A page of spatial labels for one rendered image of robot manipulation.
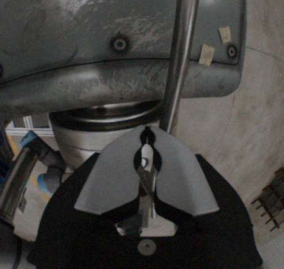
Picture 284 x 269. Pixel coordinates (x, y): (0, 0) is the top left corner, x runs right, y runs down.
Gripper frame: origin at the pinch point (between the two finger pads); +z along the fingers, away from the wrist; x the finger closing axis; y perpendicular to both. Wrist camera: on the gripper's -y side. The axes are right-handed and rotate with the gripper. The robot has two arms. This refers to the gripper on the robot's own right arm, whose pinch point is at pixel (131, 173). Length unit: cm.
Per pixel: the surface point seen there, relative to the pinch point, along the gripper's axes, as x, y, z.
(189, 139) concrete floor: -108, 76, 93
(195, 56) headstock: 17.2, -38.3, 6.5
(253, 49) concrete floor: -109, -57, 182
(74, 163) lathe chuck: 12.6, -19.4, -12.6
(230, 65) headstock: 17.2, -37.8, 12.7
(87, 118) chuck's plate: 10.1, -27.4, -8.6
